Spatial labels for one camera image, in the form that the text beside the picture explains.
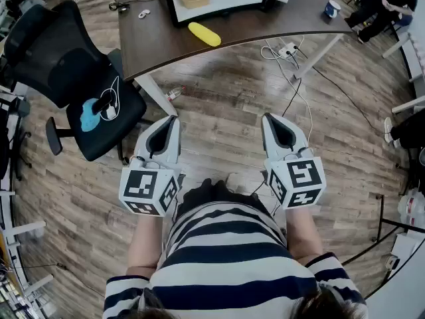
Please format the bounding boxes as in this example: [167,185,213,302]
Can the white desk frame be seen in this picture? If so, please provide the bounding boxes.
[0,187,54,312]

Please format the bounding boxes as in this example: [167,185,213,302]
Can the blue cloth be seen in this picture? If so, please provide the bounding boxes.
[80,98,102,133]

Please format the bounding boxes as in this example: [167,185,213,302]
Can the yellow corn cob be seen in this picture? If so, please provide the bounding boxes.
[187,21,222,48]

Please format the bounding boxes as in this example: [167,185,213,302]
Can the white plastic jug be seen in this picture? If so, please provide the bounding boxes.
[397,187,425,227]

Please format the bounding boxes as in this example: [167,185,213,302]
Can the black phone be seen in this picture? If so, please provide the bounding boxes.
[92,89,116,116]

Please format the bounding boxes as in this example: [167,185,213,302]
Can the long black floor cable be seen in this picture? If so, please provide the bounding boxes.
[297,47,388,138]

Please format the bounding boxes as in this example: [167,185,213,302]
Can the white charger with cable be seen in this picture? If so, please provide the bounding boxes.
[99,76,121,122]

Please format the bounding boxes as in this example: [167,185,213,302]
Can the white power strip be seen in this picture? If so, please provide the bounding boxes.
[278,42,298,60]

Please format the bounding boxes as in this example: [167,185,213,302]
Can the white cable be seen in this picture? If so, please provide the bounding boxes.
[260,34,315,144]

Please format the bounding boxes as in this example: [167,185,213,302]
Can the black mesh office chair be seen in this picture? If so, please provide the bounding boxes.
[2,0,148,166]

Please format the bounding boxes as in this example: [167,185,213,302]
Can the black cable bundle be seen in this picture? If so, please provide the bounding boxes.
[108,0,161,13]

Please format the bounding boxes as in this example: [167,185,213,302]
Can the person's right forearm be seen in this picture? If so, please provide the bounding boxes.
[285,205,325,267]

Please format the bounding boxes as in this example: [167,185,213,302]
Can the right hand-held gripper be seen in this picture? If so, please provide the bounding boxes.
[262,112,327,210]

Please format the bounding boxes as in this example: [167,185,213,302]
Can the clear plastic bottle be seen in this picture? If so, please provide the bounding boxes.
[165,85,187,102]

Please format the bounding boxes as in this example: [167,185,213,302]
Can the short black cable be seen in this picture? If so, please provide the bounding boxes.
[281,77,303,118]

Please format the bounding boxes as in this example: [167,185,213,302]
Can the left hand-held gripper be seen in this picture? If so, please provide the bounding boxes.
[118,115,183,218]

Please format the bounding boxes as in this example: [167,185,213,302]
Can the white desk leg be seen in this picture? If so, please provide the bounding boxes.
[381,31,410,60]
[391,95,425,114]

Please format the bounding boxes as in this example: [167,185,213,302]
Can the person's beige shoe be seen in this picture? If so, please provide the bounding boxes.
[226,172,247,193]

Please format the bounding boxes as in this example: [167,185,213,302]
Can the person's left forearm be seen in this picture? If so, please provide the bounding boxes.
[127,212,166,269]

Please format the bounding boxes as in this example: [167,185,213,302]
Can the blue and white mug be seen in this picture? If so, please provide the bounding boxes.
[323,0,343,20]

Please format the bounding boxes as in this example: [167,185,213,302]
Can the navy white striped shirt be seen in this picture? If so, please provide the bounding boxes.
[103,200,370,319]

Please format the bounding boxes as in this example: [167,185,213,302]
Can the black metal stand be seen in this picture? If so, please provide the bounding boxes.
[341,193,425,267]

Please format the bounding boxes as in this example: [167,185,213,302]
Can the person's black trousers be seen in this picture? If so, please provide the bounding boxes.
[175,177,270,221]

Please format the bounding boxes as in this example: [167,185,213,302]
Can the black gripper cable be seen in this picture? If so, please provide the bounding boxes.
[246,177,280,217]

